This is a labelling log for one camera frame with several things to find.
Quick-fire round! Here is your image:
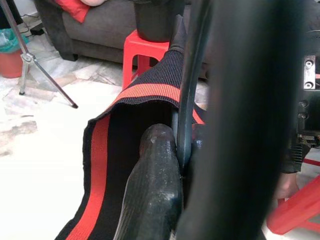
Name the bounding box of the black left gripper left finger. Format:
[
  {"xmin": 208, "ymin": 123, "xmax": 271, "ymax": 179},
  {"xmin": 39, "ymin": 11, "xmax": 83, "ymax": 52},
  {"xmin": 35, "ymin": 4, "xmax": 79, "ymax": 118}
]
[{"xmin": 113, "ymin": 123, "xmax": 185, "ymax": 240}]

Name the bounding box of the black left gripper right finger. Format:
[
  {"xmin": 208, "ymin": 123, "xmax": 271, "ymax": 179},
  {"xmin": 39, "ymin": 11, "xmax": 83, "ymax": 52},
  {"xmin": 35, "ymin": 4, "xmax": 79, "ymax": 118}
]
[{"xmin": 190, "ymin": 123, "xmax": 210, "ymax": 163}]

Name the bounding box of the black plastic hanger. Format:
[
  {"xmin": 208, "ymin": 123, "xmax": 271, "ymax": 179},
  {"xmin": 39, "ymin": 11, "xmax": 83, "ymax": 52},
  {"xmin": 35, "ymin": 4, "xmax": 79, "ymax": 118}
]
[{"xmin": 171, "ymin": 0, "xmax": 215, "ymax": 176}]

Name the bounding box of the navy jersey red stripe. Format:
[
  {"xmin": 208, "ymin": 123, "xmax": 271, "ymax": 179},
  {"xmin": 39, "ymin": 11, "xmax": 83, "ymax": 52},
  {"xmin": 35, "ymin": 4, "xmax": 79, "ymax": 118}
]
[{"xmin": 53, "ymin": 13, "xmax": 210, "ymax": 240}]

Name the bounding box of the red plastic stool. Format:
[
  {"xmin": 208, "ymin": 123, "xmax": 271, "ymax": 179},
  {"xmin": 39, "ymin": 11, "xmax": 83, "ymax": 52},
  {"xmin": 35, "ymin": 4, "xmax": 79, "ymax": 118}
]
[
  {"xmin": 122, "ymin": 29, "xmax": 185, "ymax": 91},
  {"xmin": 266, "ymin": 157, "xmax": 320, "ymax": 236}
]

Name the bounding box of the black plastic bucket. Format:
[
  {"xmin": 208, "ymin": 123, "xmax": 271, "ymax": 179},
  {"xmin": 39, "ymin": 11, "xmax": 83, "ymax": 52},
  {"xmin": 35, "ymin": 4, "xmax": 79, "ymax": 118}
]
[{"xmin": 133, "ymin": 0, "xmax": 187, "ymax": 43}]

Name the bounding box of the grey fabric sofa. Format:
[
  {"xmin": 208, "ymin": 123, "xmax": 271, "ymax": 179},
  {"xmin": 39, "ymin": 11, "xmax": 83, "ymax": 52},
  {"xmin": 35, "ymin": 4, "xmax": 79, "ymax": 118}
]
[{"xmin": 33, "ymin": 0, "xmax": 211, "ymax": 81}]

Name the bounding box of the pink cat face pillow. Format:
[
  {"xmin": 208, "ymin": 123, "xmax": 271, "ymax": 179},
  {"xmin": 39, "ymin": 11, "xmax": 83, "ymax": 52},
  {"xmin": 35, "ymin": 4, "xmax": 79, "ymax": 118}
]
[{"xmin": 82, "ymin": 0, "xmax": 107, "ymax": 8}]

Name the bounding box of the red pillow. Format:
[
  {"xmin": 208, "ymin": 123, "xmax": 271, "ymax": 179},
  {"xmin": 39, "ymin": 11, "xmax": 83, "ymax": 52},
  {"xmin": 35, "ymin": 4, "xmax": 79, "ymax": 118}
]
[{"xmin": 53, "ymin": 0, "xmax": 91, "ymax": 24}]

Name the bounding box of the red bin teal bag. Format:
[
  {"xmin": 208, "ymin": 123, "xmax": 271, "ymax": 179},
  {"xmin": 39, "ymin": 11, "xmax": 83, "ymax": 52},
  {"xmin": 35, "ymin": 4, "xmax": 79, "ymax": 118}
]
[{"xmin": 0, "ymin": 27, "xmax": 30, "ymax": 79}]

